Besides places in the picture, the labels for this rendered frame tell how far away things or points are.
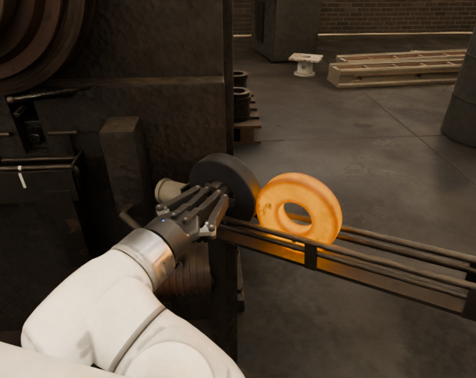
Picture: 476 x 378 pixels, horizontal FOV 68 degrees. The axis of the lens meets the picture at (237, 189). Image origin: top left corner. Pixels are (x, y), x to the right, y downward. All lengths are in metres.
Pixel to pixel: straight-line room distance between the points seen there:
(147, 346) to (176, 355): 0.04
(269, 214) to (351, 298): 0.91
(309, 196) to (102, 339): 0.37
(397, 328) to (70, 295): 1.21
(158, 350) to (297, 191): 0.33
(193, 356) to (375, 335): 1.06
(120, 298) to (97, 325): 0.04
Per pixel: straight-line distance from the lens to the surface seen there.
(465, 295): 0.62
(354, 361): 1.35
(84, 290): 0.48
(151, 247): 0.53
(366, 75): 4.09
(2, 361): 0.27
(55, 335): 0.47
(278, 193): 0.62
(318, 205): 0.60
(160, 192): 0.80
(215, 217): 0.60
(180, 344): 0.43
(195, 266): 0.84
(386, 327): 1.47
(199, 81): 0.88
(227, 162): 0.65
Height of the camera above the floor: 1.11
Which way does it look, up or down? 33 degrees down
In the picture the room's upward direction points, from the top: straight up
